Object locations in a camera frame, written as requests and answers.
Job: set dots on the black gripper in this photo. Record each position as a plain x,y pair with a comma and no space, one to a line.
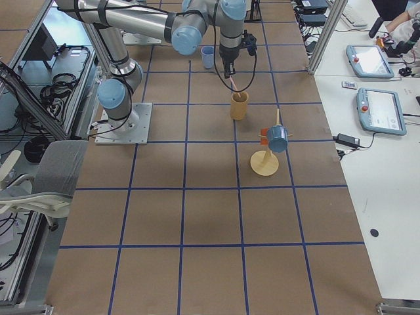
228,56

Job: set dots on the pink chopstick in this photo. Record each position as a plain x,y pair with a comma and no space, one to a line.
235,87

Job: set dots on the light blue plastic cup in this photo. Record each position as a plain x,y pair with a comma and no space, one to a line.
207,56

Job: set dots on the bamboo chopstick holder cup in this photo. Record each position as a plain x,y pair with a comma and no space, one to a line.
238,105

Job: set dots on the orange mug on stand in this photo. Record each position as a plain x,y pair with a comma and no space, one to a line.
263,136

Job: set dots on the blue mug on stand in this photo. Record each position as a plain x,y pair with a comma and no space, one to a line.
277,138

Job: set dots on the black power adapter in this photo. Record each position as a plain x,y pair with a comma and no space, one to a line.
347,140

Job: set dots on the upper teach pendant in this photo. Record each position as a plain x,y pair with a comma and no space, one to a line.
368,61

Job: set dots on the teach pendant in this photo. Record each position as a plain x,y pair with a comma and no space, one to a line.
380,111
368,61

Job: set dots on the white keyboard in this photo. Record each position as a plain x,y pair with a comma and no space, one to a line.
351,18

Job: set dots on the lower teach pendant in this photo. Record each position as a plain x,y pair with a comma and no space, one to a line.
380,111

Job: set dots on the grey office chair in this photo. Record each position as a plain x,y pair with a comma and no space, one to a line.
49,191

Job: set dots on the black wire mug rack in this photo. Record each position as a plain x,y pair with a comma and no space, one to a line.
253,11

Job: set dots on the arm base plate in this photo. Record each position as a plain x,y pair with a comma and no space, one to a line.
139,39
133,131

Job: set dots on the aluminium frame post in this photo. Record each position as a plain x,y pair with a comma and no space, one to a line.
329,27

